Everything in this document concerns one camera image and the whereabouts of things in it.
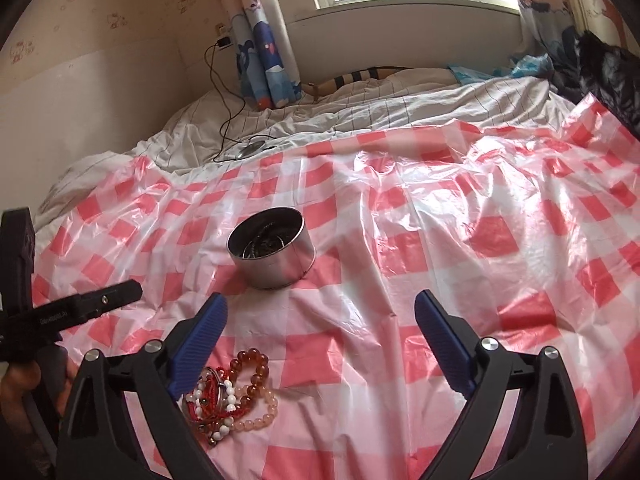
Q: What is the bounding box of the blue plastic bag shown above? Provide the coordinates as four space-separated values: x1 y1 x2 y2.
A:
447 52 556 83

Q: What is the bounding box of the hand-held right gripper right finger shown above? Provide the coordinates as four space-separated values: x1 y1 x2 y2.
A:
414 289 591 480

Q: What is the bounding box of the white bead bracelet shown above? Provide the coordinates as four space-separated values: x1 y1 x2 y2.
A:
186 377 237 443

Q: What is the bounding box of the black charger cable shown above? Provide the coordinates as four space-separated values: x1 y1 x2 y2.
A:
204 35 281 163

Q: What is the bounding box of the black jacket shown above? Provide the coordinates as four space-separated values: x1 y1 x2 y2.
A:
550 30 640 141

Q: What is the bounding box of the cream wardrobe with tree print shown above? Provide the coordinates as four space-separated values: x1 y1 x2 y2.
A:
570 0 640 56

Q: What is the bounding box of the dark chain bracelet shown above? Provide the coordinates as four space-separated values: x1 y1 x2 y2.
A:
242 232 290 261

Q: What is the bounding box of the pink bead bracelet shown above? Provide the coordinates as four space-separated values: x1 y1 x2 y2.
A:
215 385 280 436

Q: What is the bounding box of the white striped duvet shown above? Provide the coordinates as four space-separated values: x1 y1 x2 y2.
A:
37 77 576 231

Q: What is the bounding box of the silver bangle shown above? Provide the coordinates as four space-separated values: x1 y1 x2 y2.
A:
200 366 226 398

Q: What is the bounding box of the person's left hand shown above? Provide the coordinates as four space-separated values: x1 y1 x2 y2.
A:
0 364 45 455

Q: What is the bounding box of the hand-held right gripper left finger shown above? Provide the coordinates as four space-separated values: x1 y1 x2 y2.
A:
55 292 231 480

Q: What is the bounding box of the cartoon print curtain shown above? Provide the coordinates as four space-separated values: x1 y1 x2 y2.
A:
207 0 303 111
517 0 586 76

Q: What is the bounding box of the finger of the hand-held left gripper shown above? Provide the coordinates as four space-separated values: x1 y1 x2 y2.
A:
0 209 37 311
27 279 144 335

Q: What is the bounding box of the tan black striped bolster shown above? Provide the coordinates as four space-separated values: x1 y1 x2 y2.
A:
305 65 401 96

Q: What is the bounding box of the dark round gadget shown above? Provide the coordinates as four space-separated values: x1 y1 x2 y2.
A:
235 137 273 161

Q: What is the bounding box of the amber bead bracelet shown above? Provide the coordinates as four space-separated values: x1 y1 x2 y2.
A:
227 350 271 401

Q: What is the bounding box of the pale pillow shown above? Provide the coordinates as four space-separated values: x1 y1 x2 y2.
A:
385 67 457 87

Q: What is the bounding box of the red braided cord bracelet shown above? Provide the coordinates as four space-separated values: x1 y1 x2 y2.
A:
186 400 221 423

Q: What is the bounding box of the round silver metal tin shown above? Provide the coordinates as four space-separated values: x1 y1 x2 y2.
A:
226 207 317 291

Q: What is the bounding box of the red white checkered plastic sheet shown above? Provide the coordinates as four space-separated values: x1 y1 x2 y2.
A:
32 95 640 480

